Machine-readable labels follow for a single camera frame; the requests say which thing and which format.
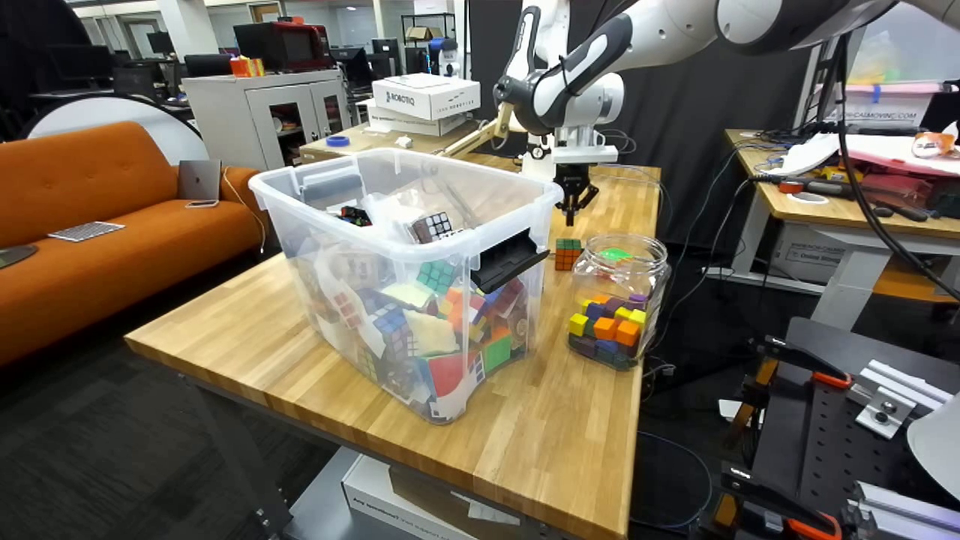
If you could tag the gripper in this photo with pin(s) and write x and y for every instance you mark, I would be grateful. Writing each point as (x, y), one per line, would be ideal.
(574, 177)

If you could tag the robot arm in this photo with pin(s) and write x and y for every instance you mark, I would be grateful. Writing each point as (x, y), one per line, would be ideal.
(675, 30)

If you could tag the wooden desk lamp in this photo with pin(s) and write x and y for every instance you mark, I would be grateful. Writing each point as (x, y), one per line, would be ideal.
(472, 137)

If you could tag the orange green puzzle cube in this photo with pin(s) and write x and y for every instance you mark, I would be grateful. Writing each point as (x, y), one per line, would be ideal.
(568, 255)

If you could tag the glass jar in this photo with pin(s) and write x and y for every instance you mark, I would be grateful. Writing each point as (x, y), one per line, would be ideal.
(619, 285)

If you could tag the black curtain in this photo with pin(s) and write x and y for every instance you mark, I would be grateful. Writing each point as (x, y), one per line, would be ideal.
(675, 150)

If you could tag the heap of coloured wooden blocks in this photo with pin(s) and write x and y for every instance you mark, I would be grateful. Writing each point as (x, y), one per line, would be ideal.
(607, 330)

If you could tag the small white object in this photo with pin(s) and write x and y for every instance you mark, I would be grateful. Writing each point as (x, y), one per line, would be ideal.
(403, 142)

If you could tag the stack of white boxes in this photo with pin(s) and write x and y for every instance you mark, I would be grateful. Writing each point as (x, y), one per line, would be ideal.
(424, 97)

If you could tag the clear plastic storage bin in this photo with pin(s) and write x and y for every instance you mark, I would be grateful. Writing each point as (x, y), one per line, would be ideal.
(390, 247)

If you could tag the heap of puzzle cubes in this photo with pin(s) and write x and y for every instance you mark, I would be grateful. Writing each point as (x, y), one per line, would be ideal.
(427, 337)

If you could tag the wooden side table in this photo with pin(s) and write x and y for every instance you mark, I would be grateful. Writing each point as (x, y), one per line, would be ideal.
(367, 142)

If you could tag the white printed box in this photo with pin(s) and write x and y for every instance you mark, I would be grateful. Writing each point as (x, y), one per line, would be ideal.
(806, 255)

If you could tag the wooden desk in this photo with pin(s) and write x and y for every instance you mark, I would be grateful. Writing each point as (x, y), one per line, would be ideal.
(825, 214)

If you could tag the black power tool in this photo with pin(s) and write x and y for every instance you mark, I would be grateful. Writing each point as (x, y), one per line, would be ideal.
(825, 187)

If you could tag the blue tape roll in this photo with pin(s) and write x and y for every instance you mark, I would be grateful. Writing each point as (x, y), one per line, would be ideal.
(337, 141)

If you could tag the row of monitors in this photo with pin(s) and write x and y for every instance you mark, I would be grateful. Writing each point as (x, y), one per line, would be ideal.
(360, 60)

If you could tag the orange black clamp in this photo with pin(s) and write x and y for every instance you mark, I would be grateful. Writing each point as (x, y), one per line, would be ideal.
(810, 367)
(780, 502)

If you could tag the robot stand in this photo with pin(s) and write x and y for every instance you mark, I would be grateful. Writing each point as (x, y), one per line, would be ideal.
(817, 435)

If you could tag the cardboard box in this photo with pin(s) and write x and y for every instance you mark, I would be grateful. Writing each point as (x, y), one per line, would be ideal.
(442, 506)

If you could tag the black red appliance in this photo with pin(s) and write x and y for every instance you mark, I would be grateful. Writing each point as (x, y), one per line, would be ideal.
(281, 45)

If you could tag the grey cabinet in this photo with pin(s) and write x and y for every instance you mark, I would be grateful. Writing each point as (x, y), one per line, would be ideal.
(232, 112)

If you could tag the orange box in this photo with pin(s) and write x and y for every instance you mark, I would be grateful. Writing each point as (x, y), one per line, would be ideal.
(246, 67)

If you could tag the phone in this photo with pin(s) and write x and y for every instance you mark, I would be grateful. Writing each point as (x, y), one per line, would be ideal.
(202, 203)

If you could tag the grey laptop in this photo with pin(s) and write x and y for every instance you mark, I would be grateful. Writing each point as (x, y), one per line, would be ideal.
(199, 180)

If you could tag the white round board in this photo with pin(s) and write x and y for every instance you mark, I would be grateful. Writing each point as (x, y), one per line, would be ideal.
(112, 120)

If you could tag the white keyboard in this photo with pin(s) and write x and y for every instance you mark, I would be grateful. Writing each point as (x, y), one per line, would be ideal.
(86, 231)

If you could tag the orange sofa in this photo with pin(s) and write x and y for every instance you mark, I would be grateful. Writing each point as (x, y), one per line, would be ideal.
(90, 270)

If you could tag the dark flat pad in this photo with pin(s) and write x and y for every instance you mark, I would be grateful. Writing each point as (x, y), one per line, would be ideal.
(15, 255)

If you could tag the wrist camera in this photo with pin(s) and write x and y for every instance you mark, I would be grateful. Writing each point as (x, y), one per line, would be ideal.
(592, 154)

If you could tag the aluminium rail bracket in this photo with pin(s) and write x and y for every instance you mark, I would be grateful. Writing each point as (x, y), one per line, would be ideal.
(896, 394)

